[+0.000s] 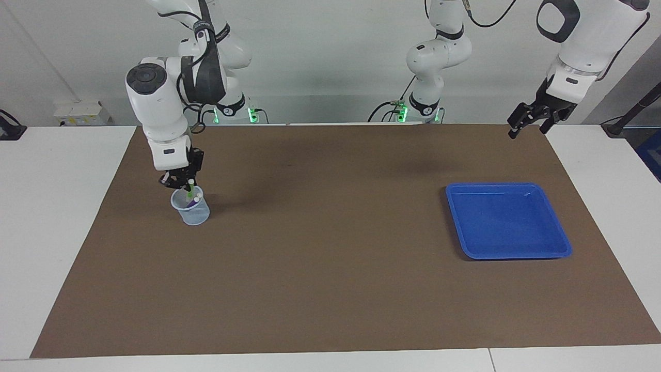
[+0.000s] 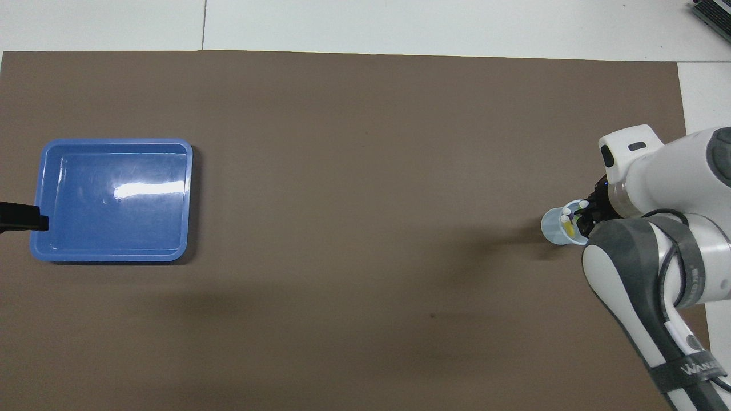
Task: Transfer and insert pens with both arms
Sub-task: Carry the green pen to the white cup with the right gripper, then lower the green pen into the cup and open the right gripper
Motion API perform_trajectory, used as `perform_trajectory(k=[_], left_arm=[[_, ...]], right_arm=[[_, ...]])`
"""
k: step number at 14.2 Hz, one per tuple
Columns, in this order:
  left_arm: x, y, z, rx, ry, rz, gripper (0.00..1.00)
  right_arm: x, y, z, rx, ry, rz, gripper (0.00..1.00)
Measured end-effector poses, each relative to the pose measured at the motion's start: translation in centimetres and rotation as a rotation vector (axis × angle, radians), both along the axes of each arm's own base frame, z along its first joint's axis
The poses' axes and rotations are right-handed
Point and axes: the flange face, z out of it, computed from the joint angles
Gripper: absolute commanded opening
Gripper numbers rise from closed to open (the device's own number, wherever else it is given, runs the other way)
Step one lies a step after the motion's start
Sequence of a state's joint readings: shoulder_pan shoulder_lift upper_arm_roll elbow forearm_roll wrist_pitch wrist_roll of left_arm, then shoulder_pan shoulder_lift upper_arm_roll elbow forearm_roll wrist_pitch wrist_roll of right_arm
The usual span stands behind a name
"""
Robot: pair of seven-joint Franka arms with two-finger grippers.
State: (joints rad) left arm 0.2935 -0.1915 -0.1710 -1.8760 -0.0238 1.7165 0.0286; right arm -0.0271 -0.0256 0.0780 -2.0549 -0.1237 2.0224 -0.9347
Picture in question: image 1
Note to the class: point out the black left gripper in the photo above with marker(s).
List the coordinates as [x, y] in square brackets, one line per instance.
[545, 106]

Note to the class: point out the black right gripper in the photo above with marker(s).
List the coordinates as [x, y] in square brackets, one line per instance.
[188, 164]

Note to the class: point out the green highlighter pen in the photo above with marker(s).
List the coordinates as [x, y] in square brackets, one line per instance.
[190, 190]

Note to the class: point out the purple highlighter pen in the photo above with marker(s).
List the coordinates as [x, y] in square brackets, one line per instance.
[195, 201]

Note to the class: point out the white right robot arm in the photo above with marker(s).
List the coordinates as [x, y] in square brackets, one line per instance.
[160, 103]

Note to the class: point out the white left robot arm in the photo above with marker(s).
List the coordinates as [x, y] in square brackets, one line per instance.
[583, 36]

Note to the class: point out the light blue mesh cup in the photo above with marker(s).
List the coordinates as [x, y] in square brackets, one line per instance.
[193, 217]

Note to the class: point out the blue plastic tray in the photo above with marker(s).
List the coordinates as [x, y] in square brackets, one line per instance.
[506, 222]

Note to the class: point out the black stand pole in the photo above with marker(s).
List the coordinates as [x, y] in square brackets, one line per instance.
[632, 111]

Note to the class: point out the blue crate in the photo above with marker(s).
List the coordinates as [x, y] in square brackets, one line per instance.
[651, 155]

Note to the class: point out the white power socket box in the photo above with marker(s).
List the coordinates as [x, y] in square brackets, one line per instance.
[80, 112]

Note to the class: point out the brown table mat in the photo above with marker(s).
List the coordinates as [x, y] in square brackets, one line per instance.
[330, 268]

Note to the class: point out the black clamp mount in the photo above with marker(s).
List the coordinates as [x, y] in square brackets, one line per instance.
[10, 132]

